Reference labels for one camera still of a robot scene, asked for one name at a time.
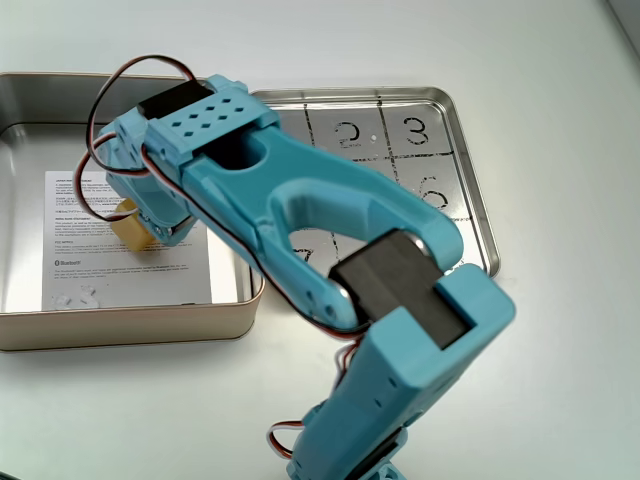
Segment yellow lego block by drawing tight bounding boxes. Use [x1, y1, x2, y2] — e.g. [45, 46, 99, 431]
[109, 198, 157, 252]

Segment white printed paper sheet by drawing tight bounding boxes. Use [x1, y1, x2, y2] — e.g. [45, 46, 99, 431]
[41, 169, 214, 310]

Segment gold metal tin box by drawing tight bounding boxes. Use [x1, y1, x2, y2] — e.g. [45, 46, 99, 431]
[0, 72, 267, 354]

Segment metal tin lid with numbers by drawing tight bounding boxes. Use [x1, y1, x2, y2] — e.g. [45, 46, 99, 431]
[248, 85, 502, 282]

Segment red white black gripper cable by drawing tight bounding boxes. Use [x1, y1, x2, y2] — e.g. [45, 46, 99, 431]
[73, 54, 201, 222]

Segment red white black base cable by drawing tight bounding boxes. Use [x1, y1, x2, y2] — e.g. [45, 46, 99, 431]
[266, 419, 307, 460]

